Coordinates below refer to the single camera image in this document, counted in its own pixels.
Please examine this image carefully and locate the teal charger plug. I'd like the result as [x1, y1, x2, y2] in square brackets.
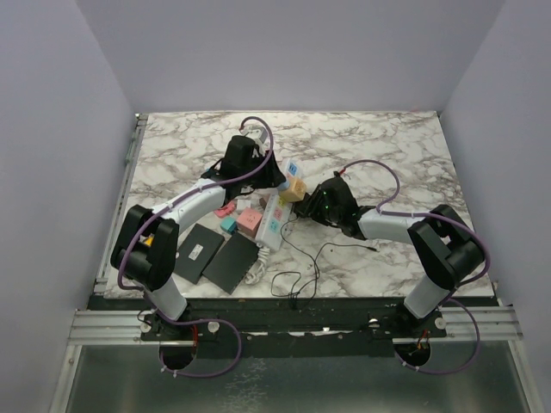
[220, 216, 238, 235]

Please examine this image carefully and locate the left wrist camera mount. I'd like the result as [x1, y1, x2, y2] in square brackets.
[242, 126, 269, 151]

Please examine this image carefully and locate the light blue plug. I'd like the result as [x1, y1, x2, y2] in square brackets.
[277, 180, 291, 192]

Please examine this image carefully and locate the purple cable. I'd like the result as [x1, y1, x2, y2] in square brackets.
[116, 115, 276, 379]
[335, 159, 492, 375]

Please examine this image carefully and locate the large black adapter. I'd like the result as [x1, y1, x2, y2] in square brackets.
[293, 193, 316, 219]

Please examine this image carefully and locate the pink cube socket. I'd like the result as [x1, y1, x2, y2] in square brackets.
[237, 207, 263, 237]

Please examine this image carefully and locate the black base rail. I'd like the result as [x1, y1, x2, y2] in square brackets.
[70, 297, 505, 365]

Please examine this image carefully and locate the left black flat box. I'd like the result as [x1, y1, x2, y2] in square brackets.
[174, 224, 225, 284]

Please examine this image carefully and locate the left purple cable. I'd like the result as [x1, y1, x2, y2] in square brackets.
[116, 115, 276, 379]

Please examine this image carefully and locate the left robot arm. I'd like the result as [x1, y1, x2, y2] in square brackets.
[110, 135, 286, 340]

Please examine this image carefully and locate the pink square plug adapter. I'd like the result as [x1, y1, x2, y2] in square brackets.
[214, 201, 236, 218]

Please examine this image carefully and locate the white plug adapter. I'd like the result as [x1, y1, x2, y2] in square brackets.
[237, 200, 251, 210]

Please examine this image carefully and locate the right black flat box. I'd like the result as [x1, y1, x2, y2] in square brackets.
[202, 233, 259, 294]

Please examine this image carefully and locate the orange tan plug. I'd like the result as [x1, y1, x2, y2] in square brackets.
[280, 176, 306, 202]

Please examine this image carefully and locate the white cord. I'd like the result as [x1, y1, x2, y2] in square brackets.
[245, 243, 272, 286]

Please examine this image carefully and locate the white power strip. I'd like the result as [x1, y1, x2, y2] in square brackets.
[255, 157, 303, 252]

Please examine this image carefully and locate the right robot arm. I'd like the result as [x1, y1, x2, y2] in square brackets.
[294, 176, 489, 336]

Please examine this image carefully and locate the black flat box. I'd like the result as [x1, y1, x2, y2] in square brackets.
[202, 233, 259, 294]
[174, 224, 225, 284]

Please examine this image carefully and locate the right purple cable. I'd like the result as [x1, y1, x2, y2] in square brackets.
[335, 159, 492, 375]

